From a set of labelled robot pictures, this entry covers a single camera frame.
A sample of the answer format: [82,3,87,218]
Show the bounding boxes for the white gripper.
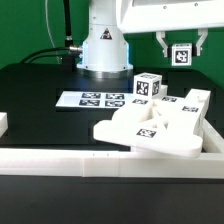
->
[116,0,224,58]

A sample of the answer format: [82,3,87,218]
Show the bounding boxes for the white tagged cube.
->
[172,43,192,66]
[133,72,162,98]

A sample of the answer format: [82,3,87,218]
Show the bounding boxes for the white chair back frame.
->
[93,89,211,147]

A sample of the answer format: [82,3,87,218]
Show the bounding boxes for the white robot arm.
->
[77,0,224,78]

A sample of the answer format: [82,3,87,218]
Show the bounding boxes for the white marker sheet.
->
[56,91,133,108]

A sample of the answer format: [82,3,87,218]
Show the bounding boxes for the white U-shaped fence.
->
[0,122,224,179]

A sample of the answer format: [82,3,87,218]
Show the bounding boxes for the black cable bundle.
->
[20,0,84,65]

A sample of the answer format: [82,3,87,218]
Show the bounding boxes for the thin white cable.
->
[45,0,63,65]

